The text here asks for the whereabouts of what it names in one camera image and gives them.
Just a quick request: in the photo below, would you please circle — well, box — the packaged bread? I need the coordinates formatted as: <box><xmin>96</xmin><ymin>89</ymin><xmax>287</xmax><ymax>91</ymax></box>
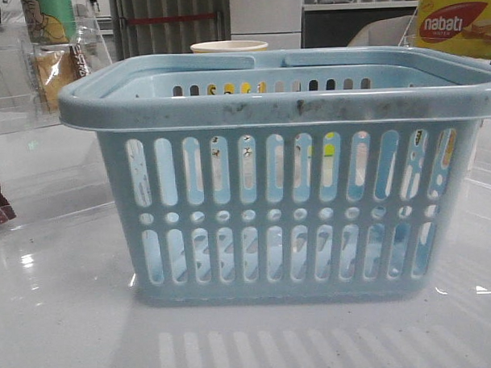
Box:
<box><xmin>32</xmin><ymin>28</ymin><xmax>91</xmax><ymax>113</ymax></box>

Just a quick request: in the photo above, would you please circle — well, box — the light blue plastic basket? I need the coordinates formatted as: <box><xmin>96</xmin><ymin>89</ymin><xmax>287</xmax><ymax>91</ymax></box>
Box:
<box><xmin>59</xmin><ymin>46</ymin><xmax>491</xmax><ymax>303</ymax></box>

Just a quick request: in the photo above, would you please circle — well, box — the yellow paper cup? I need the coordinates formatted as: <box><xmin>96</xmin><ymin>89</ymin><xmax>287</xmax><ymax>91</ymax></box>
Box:
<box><xmin>190</xmin><ymin>40</ymin><xmax>268</xmax><ymax>53</ymax></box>

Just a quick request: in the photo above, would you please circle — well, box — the white cabinet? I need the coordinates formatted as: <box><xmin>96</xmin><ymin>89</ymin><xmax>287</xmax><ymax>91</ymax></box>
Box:
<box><xmin>229</xmin><ymin>0</ymin><xmax>303</xmax><ymax>50</ymax></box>

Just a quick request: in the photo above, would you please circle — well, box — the clear acrylic display shelf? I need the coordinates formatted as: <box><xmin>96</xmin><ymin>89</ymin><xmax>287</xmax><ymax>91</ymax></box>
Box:
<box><xmin>0</xmin><ymin>0</ymin><xmax>111</xmax><ymax>135</ymax></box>

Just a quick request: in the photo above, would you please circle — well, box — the green cartoon snack package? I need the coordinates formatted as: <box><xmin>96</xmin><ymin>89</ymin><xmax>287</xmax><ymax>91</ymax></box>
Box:
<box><xmin>20</xmin><ymin>0</ymin><xmax>77</xmax><ymax>45</ymax></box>

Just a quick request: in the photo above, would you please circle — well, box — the yellow nabati wafer box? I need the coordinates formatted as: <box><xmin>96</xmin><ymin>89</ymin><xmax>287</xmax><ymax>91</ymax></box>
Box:
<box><xmin>414</xmin><ymin>0</ymin><xmax>491</xmax><ymax>60</ymax></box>

